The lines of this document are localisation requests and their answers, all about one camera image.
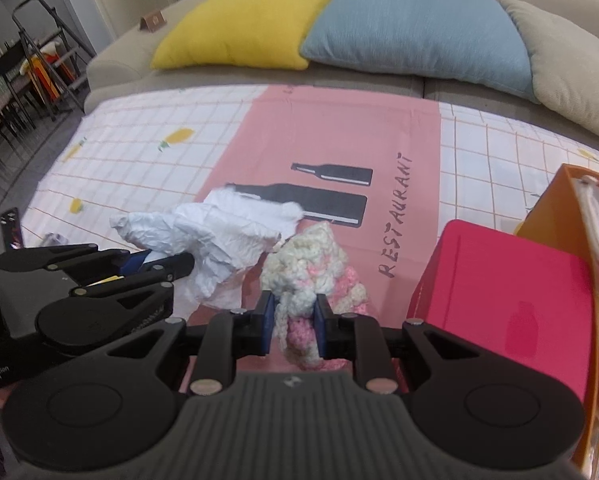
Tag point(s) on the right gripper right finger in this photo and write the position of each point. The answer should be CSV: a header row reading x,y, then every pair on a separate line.
x,y
360,340

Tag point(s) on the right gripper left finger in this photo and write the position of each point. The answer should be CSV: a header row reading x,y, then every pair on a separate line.
x,y
228,337

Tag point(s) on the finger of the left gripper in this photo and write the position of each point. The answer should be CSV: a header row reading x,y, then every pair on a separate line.
x,y
95,315
80,261

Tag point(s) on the pink white crochet hat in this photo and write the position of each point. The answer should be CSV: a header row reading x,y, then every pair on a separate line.
x,y
310,264

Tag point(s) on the white cloth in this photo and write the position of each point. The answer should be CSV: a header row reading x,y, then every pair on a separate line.
x,y
227,234

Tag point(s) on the smartphone on stand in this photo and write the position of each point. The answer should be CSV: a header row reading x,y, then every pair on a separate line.
x,y
10,225

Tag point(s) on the red box lid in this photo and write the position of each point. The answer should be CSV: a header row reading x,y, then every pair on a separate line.
x,y
526,301

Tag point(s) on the pink checkered tablecloth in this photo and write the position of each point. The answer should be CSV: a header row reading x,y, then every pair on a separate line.
x,y
386,172

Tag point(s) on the beige sofa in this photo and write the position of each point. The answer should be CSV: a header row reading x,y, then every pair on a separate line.
x,y
124,68

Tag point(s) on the yellow cushion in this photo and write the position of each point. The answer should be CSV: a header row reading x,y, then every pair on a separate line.
x,y
249,20

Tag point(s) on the light blue cushion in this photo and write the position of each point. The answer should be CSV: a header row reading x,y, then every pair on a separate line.
x,y
467,40

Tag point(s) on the beige cushion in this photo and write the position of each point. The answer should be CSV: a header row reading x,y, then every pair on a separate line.
x,y
564,63

